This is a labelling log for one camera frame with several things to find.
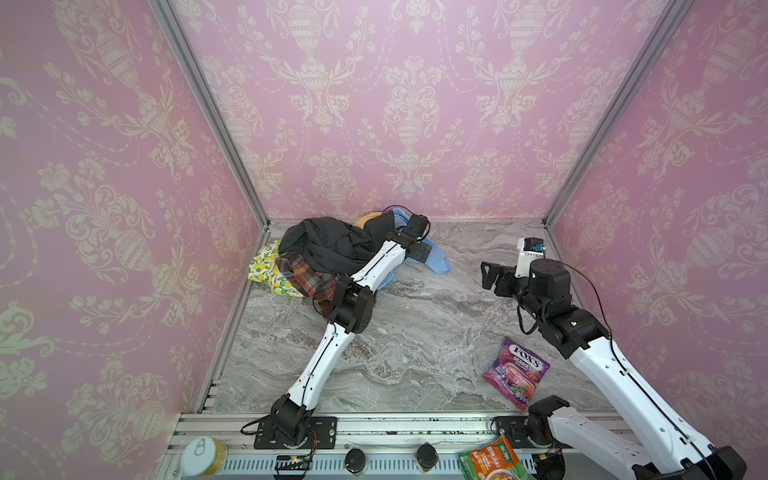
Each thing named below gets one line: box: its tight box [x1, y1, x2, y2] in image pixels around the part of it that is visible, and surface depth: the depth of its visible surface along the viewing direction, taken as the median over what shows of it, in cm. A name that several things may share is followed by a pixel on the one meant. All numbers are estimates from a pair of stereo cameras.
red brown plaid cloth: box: [276, 252, 337, 314], surface depth 94 cm
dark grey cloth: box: [278, 211, 396, 277], surface depth 100 cm
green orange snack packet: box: [459, 436, 532, 480], surface depth 70 cm
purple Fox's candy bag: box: [483, 336, 551, 412], surface depth 83 cm
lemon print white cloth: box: [248, 239, 304, 298], surface depth 102 cm
